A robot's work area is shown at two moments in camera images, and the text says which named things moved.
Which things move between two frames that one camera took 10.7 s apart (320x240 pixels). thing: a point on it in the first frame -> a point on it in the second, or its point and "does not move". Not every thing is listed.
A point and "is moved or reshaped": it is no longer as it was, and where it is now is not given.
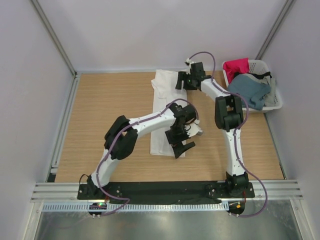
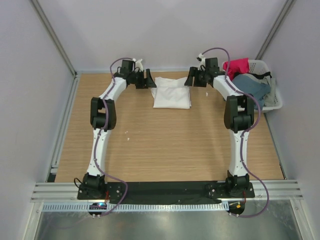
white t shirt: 163,83 is moved or reshaped
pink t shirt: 240,65 does not move
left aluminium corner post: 52,32 does not move
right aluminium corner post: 275,28 does not move
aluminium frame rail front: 288,191 does not move
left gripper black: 178,139 -> 142,79
